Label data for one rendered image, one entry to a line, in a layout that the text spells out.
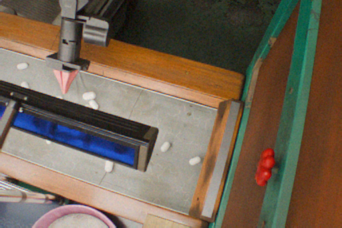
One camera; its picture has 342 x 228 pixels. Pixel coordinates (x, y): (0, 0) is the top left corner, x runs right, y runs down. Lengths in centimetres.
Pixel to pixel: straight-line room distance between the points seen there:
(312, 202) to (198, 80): 66
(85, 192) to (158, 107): 31
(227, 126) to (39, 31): 65
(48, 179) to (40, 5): 86
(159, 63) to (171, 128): 19
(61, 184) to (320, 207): 71
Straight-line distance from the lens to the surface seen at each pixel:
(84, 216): 90
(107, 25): 79
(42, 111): 55
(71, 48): 82
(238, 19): 195
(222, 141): 75
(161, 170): 86
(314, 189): 29
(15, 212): 103
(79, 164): 90
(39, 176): 90
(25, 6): 154
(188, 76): 90
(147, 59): 93
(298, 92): 37
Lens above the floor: 159
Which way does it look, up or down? 71 degrees down
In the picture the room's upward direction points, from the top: 3 degrees counter-clockwise
